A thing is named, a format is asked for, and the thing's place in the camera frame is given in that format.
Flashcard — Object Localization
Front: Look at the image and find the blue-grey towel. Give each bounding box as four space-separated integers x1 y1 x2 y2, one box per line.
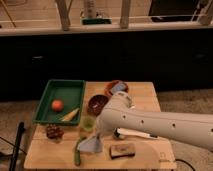
78 135 102 153

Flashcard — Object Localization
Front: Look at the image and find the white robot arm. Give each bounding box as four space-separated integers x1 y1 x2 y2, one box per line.
96 91 213 151

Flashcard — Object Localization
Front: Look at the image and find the light green cup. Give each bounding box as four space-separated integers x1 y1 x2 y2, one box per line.
80 116 95 132

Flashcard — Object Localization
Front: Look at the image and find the wooden block eraser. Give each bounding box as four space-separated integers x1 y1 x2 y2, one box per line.
109 143 135 159

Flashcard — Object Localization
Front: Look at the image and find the white black brush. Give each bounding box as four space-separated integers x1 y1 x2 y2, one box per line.
114 128 157 139

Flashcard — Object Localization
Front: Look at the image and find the green cucumber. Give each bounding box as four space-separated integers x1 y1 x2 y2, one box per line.
74 137 86 166

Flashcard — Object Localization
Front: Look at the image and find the dark red bowl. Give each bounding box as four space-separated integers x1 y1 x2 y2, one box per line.
87 94 109 116

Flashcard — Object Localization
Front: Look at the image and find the yellow corn cob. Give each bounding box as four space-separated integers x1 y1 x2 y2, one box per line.
61 108 79 122

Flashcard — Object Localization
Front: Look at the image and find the bunch of dark grapes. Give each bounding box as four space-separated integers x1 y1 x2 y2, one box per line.
46 125 64 139

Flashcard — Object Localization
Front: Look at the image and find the orange-brown plate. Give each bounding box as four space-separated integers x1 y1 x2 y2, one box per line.
104 80 129 97

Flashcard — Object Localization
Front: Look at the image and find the orange tomato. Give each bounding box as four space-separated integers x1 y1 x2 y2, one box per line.
51 99 64 112

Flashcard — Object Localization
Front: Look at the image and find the green plastic tray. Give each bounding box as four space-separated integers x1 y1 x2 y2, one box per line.
33 79 85 126

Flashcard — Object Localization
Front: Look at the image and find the blue sponge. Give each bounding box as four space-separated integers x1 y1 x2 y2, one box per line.
110 82 127 94

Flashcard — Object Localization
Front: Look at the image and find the black pole stand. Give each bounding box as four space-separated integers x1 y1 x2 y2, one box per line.
9 122 25 171

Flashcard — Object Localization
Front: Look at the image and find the green base stand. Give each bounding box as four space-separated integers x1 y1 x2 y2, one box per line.
82 18 112 25

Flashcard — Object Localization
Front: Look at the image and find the black floor cable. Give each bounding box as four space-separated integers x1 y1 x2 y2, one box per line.
174 158 198 171

